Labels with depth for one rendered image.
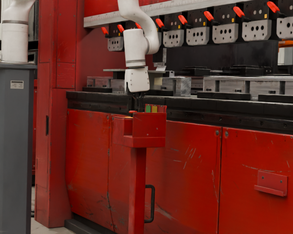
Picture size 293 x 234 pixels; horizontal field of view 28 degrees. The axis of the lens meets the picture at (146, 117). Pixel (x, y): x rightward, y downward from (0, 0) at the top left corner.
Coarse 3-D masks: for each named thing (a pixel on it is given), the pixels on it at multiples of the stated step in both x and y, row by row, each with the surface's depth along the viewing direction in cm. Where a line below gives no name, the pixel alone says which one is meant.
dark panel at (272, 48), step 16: (176, 48) 380; (192, 48) 365; (208, 48) 350; (224, 48) 338; (240, 48) 325; (256, 48) 314; (272, 48) 304; (176, 64) 380; (192, 64) 365; (208, 64) 350; (224, 64) 338; (240, 64) 325; (256, 64) 314; (272, 64) 304
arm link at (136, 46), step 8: (128, 32) 243; (136, 32) 243; (128, 40) 244; (136, 40) 243; (144, 40) 246; (128, 48) 244; (136, 48) 244; (144, 48) 246; (128, 56) 245; (136, 56) 244; (144, 56) 246
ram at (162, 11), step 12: (96, 0) 357; (108, 0) 343; (144, 0) 309; (156, 0) 298; (168, 0) 289; (216, 0) 256; (228, 0) 249; (240, 0) 243; (84, 12) 372; (96, 12) 357; (108, 12) 343; (144, 12) 309; (156, 12) 298; (168, 12) 289; (84, 24) 372; (96, 24) 357; (108, 24) 349
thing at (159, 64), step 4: (160, 48) 301; (164, 48) 299; (156, 52) 304; (160, 52) 301; (164, 52) 299; (156, 56) 304; (160, 56) 301; (164, 56) 299; (156, 60) 304; (160, 60) 301; (164, 60) 299; (156, 64) 306; (160, 64) 302; (164, 64) 300
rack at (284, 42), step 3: (282, 39) 482; (285, 39) 478; (288, 39) 474; (279, 42) 554; (282, 42) 556; (285, 42) 557; (288, 42) 552; (291, 42) 548; (279, 45) 563; (282, 45) 558; (285, 45) 553; (288, 45) 549; (291, 45) 545
